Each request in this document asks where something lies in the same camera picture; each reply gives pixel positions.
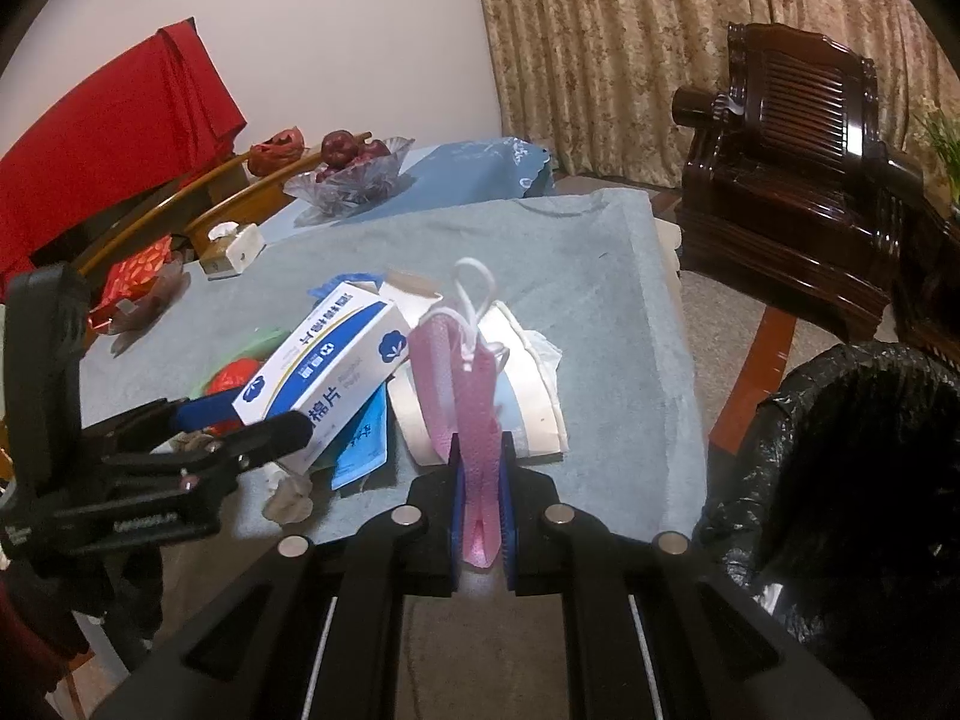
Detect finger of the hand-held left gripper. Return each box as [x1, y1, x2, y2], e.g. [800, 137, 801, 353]
[105, 411, 314, 500]
[81, 393, 238, 459]

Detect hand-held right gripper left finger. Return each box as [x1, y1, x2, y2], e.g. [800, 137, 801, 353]
[94, 431, 470, 720]

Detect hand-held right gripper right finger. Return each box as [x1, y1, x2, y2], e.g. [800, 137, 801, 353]
[500, 431, 875, 720]

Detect pink mesh bag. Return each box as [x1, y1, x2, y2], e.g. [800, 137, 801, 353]
[409, 256, 506, 568]

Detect white and blue carton box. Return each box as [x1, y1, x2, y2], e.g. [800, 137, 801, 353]
[231, 281, 412, 476]

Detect black bin bag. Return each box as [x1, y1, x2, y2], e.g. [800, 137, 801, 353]
[690, 341, 960, 720]

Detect crumpled tissue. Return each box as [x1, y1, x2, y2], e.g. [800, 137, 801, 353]
[262, 465, 317, 527]

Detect blue sachet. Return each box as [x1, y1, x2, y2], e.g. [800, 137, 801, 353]
[330, 382, 392, 493]

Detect red patterned packet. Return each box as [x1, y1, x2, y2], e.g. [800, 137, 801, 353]
[88, 234, 175, 331]

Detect white rectangular box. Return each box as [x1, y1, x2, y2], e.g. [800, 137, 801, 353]
[196, 221, 267, 279]

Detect light wooden chair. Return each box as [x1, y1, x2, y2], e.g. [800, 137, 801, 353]
[184, 154, 327, 265]
[71, 150, 256, 278]

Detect clear glass fruit bowl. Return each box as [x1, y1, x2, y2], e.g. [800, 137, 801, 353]
[283, 136, 416, 223]

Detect grey blanket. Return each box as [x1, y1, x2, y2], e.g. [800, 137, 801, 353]
[79, 187, 710, 550]

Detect red cloth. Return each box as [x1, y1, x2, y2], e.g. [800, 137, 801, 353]
[0, 19, 248, 280]

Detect red plastic bag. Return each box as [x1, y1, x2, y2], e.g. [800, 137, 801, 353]
[247, 126, 308, 178]

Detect wooden table leg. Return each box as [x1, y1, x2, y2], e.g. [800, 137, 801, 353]
[708, 304, 798, 458]

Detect dark wooden armchair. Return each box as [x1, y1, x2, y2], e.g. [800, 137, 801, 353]
[670, 21, 960, 362]

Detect floral beige curtain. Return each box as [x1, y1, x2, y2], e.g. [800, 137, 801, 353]
[469, 0, 960, 194]

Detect green potted plant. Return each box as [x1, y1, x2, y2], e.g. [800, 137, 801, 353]
[911, 101, 960, 205]

